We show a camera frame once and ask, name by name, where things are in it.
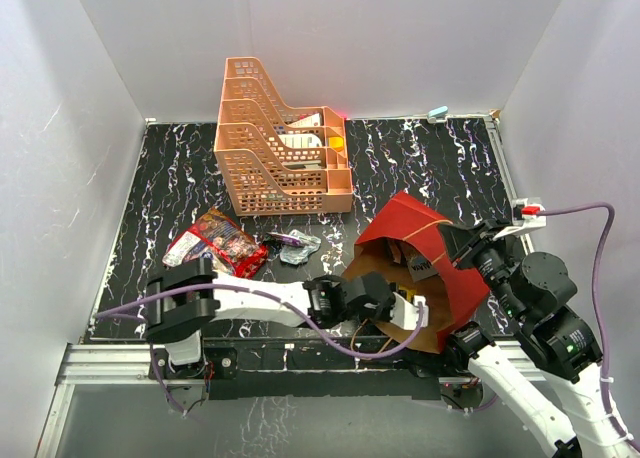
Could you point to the light blue eraser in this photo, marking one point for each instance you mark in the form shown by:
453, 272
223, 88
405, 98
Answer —
438, 114

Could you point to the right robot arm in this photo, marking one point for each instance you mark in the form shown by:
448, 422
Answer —
534, 291

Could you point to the aluminium front rail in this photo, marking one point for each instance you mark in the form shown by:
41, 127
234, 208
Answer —
119, 364

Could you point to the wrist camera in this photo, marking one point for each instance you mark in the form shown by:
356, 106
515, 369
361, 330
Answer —
526, 217
407, 314

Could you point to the peach plastic file organizer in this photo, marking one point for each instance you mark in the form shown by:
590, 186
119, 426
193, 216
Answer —
270, 168

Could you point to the red brown paper bag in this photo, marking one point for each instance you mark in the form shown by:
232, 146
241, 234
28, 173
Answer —
404, 245

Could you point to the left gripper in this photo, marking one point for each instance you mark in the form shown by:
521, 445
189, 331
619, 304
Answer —
385, 315

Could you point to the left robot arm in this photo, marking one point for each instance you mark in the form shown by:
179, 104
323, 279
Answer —
203, 295

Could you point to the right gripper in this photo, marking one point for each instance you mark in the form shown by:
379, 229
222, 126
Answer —
464, 243

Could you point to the silver foil snack packet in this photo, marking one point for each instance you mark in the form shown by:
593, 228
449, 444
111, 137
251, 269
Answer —
299, 247

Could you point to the orange yellow round object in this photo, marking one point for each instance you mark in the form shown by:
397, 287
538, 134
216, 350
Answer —
336, 143

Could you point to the white box in organizer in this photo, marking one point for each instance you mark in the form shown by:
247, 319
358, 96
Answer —
312, 120

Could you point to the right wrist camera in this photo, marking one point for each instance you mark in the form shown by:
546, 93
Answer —
526, 217

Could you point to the red candy bag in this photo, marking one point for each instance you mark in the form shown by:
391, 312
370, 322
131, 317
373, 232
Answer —
213, 235

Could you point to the yellow snack packet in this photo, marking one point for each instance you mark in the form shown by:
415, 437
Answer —
406, 293

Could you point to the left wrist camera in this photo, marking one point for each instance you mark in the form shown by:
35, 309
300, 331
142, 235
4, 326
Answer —
407, 314

